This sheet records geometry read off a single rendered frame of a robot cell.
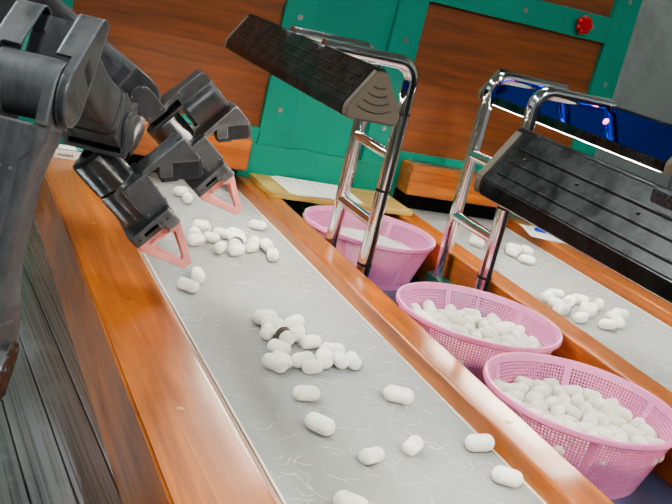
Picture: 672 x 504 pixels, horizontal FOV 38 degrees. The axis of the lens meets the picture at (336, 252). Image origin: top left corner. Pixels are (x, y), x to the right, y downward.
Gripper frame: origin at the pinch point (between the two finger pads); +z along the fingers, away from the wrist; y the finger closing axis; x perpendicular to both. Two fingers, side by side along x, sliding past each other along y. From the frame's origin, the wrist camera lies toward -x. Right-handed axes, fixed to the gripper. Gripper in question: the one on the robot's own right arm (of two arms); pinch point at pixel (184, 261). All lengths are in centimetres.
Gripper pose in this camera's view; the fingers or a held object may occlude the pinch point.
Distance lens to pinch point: 135.0
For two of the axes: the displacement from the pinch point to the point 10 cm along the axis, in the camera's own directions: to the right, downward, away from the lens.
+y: -3.5, -3.2, 8.8
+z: 5.4, 7.0, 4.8
